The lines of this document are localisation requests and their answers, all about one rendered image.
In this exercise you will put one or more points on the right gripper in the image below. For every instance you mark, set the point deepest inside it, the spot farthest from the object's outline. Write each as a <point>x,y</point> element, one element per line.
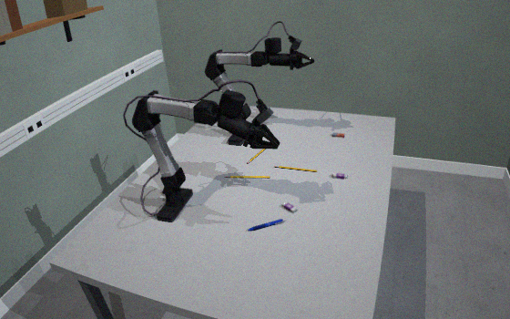
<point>254,132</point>

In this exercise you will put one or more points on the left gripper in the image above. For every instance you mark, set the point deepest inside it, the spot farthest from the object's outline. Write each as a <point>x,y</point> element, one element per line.
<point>294,58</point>

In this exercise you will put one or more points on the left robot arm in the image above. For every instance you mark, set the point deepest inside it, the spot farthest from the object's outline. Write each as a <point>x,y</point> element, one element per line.
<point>215,70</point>

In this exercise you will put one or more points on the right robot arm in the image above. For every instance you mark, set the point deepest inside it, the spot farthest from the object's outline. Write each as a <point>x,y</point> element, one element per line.
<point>146,117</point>

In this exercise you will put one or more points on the blue ballpoint pen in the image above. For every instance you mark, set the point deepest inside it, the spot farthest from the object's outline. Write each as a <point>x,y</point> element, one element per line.
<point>266,225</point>

